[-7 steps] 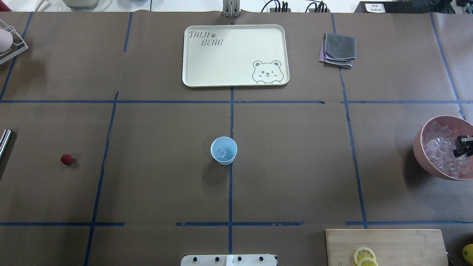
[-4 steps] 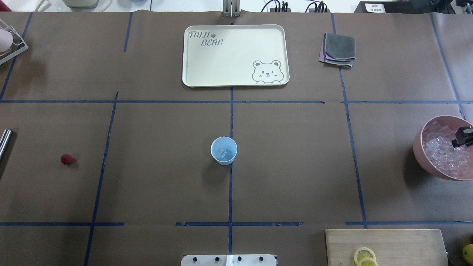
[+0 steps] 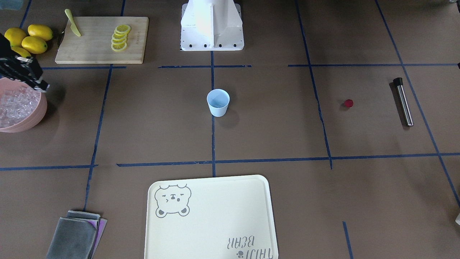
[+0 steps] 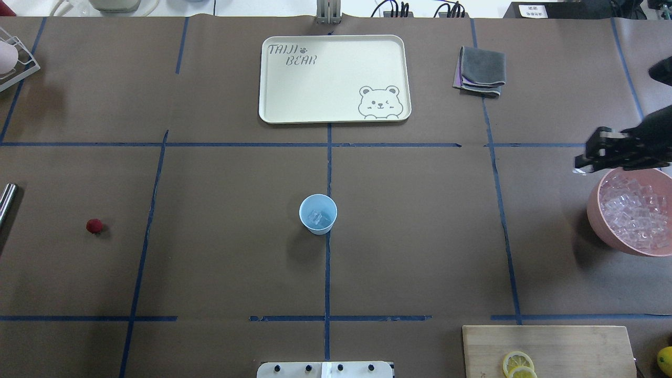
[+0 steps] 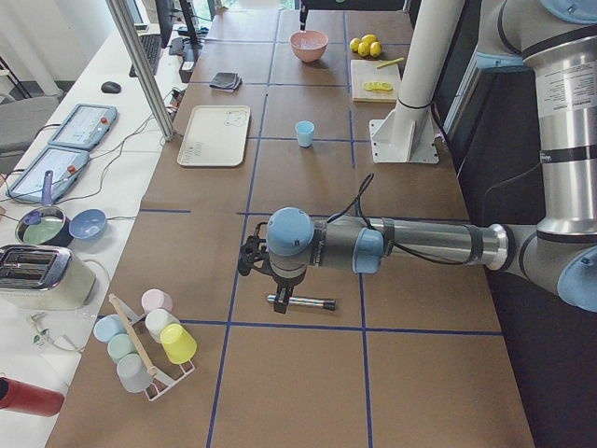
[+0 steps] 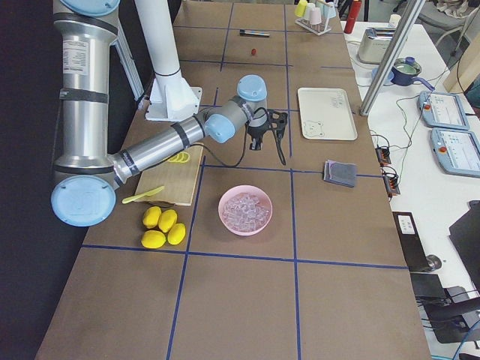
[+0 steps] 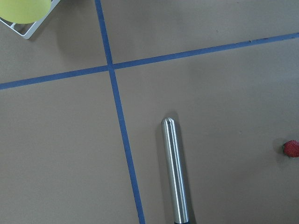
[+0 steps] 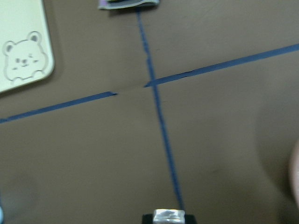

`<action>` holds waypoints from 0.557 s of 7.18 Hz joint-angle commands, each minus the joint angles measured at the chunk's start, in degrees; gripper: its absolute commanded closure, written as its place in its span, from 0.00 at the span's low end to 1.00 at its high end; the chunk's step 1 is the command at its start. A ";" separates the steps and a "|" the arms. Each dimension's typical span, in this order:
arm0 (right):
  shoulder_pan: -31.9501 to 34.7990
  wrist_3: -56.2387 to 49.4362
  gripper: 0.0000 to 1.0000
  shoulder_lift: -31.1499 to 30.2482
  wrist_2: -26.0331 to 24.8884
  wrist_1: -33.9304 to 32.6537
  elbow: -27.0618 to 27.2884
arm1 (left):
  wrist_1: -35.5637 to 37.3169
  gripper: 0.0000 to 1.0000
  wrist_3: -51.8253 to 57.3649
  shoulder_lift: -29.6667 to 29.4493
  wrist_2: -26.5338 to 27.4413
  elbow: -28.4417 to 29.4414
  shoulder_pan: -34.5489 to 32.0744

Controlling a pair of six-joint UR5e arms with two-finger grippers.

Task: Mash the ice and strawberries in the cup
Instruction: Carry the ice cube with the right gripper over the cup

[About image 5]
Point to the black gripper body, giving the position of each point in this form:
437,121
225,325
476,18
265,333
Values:
283,286

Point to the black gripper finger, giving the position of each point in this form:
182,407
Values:
303,14
280,304

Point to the pink bowl of ice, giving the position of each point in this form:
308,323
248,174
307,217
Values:
309,46

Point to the yellow-green upturned cup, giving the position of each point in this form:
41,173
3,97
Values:
178,344

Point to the light blue plastic cup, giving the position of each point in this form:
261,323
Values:
304,133

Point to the white upturned cup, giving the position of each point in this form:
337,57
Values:
157,320

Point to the pink upturned cup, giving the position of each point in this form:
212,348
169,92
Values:
154,298

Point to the grey upturned cup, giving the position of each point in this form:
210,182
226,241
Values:
133,374

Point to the mint upturned cup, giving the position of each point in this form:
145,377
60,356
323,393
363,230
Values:
120,346

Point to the light blue upturned cup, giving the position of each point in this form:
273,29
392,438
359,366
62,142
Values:
108,327

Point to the steel muddler black tip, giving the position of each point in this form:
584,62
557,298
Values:
329,305

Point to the yellow lemon upper left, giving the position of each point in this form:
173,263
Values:
354,44

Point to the yellow lemon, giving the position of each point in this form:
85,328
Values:
354,44
363,49
368,39
375,49

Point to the yellow lemon upper right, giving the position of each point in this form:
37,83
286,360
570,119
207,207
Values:
368,39

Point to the yellow lemon middle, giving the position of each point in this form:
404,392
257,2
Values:
363,49

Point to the yellow lemon lower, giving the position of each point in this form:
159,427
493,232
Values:
375,49

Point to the wooden cutting board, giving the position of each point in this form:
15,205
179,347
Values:
363,71

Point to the grey folded cloths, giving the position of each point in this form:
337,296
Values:
226,81

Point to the lemon slices stack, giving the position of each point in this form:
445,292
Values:
377,86

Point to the yellow-green plastic knife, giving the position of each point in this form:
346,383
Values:
390,63

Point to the black keyboard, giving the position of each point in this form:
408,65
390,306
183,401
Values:
151,45

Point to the cream bear serving tray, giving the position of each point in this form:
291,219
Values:
215,136

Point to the blue small bowl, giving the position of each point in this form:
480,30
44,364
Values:
89,224

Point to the black computer mouse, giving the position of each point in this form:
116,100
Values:
111,87

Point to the blue saucepan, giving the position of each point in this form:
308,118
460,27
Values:
46,224

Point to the cream toaster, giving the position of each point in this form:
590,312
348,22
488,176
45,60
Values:
48,278

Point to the upper teach pendant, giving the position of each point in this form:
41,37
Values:
85,127

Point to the teach pendant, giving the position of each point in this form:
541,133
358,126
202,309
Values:
85,127
54,170

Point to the lower teach pendant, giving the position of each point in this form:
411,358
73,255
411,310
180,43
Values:
54,170

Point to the red bottle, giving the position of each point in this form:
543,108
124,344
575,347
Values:
22,397

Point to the white wire cup rack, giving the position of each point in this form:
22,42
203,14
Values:
162,382

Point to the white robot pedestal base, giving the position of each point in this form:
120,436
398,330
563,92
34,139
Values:
406,135

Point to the aluminium frame post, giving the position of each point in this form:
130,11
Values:
123,21

